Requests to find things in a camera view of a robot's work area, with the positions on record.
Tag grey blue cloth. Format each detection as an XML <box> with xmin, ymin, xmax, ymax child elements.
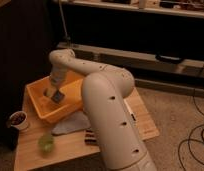
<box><xmin>51</xmin><ymin>111</ymin><xmax>90</xmax><ymax>136</ymax></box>

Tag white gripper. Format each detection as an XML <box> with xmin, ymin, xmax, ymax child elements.
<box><xmin>43</xmin><ymin>84</ymin><xmax>60</xmax><ymax>98</ymax></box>

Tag black floor cables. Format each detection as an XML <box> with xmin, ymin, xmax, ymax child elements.
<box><xmin>177</xmin><ymin>61</ymin><xmax>204</xmax><ymax>171</ymax></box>

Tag metal lamp stand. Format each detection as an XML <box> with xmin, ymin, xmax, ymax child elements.
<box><xmin>58</xmin><ymin>0</ymin><xmax>71</xmax><ymax>46</ymax></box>

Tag upper wooden shelf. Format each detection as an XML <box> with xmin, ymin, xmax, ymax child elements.
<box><xmin>52</xmin><ymin>0</ymin><xmax>204</xmax><ymax>19</ymax></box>

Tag wooden table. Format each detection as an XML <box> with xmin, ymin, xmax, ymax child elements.
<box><xmin>14</xmin><ymin>84</ymin><xmax>159</xmax><ymax>171</ymax></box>

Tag black device on shelf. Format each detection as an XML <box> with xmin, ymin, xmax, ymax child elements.
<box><xmin>155</xmin><ymin>54</ymin><xmax>184</xmax><ymax>64</ymax></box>

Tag orange plastic tray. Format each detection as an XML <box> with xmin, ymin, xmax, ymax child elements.
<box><xmin>27</xmin><ymin>71</ymin><xmax>83</xmax><ymax>123</ymax></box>

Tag white cup with snacks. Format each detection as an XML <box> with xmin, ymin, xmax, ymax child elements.
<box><xmin>8</xmin><ymin>111</ymin><xmax>29</xmax><ymax>131</ymax></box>

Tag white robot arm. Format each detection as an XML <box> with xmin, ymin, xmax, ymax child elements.
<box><xmin>45</xmin><ymin>49</ymin><xmax>158</xmax><ymax>171</ymax></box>

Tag blue sponge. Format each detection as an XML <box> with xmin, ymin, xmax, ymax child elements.
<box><xmin>51</xmin><ymin>90</ymin><xmax>65</xmax><ymax>103</ymax></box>

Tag white handled spoon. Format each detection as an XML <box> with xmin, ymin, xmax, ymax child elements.
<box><xmin>124</xmin><ymin>100</ymin><xmax>136</xmax><ymax>122</ymax></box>

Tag grey low shelf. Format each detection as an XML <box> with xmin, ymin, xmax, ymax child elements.
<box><xmin>57</xmin><ymin>42</ymin><xmax>204</xmax><ymax>78</ymax></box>

